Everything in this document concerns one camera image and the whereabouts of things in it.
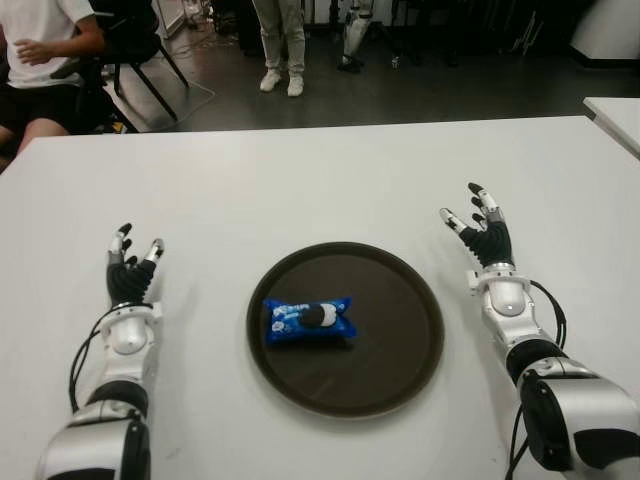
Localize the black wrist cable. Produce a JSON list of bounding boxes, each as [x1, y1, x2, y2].
[[68, 308, 119, 412], [529, 280, 569, 351]]

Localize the blue Oreo packet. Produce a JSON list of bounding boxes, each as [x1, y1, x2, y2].
[[262, 296, 359, 347]]

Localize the round dark brown tray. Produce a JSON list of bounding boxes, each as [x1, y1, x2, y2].
[[245, 241, 446, 417]]

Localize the white cabinet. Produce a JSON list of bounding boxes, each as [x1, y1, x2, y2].
[[567, 0, 640, 69]]

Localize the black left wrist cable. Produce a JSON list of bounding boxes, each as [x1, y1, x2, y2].
[[68, 308, 119, 412]]

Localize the white floor cable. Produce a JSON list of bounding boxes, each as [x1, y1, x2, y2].
[[107, 34, 216, 132]]

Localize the white side table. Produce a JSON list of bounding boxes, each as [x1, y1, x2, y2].
[[582, 96, 640, 162]]

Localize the seated person white shirt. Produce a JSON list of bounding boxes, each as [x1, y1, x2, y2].
[[0, 0, 109, 151]]

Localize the background humanoid robot legs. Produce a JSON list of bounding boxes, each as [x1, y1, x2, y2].
[[335, 0, 376, 74]]

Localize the standing person beige trousers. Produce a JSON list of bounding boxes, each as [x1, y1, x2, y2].
[[249, 0, 307, 98]]

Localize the black chair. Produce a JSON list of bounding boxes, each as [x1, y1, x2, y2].
[[49, 0, 191, 134]]

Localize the white upright panel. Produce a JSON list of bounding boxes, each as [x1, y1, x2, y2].
[[152, 0, 184, 39]]

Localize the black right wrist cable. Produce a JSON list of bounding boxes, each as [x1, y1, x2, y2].
[[529, 280, 569, 351]]

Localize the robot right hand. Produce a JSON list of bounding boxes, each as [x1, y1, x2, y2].
[[438, 181, 515, 270]]

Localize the folded metal racks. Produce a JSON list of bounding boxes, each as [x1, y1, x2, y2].
[[509, 9, 546, 59]]

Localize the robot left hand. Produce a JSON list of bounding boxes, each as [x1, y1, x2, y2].
[[103, 222, 167, 307]]

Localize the black right elbow cable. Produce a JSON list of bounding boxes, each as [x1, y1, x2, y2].
[[505, 404, 531, 479]]

